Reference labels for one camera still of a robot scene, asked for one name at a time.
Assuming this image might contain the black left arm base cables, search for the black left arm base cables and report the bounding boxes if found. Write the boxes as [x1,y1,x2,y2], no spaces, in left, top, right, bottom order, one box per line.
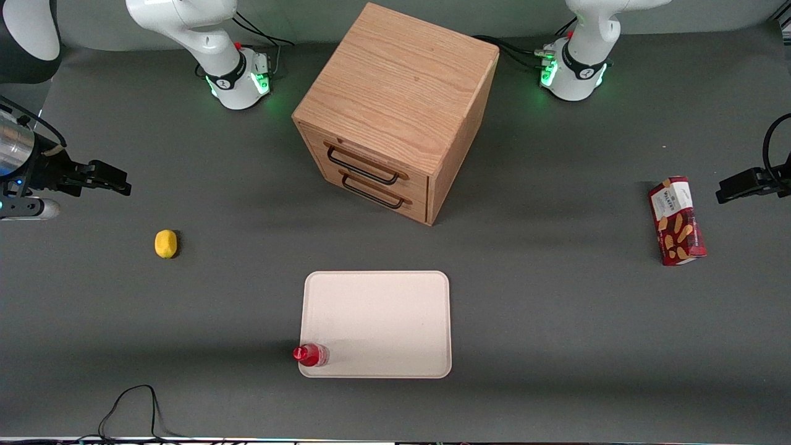
[473,17,578,70]

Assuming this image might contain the red shortbread cookie box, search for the red shortbread cookie box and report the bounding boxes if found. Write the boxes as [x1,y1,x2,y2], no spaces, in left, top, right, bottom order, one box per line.
[648,176,708,267]

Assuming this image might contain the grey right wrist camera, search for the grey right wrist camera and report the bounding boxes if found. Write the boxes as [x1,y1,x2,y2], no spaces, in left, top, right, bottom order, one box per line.
[0,197,61,221]

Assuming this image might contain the black right arm base cables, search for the black right arm base cables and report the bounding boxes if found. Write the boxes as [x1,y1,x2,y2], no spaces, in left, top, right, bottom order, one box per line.
[230,12,297,78]

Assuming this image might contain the black left gripper cable loop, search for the black left gripper cable loop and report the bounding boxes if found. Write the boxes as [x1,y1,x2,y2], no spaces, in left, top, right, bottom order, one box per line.
[762,113,791,181]

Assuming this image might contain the wooden drawer front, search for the wooden drawer front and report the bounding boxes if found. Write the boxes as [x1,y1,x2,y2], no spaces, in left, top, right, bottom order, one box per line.
[306,130,430,198]
[312,162,429,224]

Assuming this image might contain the red coke bottle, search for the red coke bottle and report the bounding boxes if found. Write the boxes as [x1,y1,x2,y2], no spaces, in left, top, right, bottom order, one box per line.
[293,343,330,368]

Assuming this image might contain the thin black table cable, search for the thin black table cable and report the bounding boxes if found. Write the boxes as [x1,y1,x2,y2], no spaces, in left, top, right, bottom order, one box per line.
[74,384,186,445]

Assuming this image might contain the wooden drawer cabinet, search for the wooden drawer cabinet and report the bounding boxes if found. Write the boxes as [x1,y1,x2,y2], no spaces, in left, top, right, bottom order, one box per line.
[292,2,500,227]

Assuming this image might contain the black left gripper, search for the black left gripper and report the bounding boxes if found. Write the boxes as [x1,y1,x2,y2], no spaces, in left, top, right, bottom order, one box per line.
[716,166,791,205]

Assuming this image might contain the black arm base cables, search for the black arm base cables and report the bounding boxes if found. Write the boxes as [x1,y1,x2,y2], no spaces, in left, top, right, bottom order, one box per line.
[230,12,297,78]
[473,17,578,70]

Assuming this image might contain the yellow lemon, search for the yellow lemon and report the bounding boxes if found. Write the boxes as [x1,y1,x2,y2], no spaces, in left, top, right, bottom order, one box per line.
[154,229,179,259]

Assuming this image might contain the black metal drawer handle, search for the black metal drawer handle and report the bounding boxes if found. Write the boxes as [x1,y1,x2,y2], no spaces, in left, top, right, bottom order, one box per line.
[341,172,406,210]
[326,145,401,186]

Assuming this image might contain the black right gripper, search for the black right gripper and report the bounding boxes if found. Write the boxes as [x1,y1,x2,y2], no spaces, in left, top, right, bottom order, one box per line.
[21,148,132,198]

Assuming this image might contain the beige plastic tray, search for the beige plastic tray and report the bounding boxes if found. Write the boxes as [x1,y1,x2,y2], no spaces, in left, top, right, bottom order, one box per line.
[298,270,452,379]

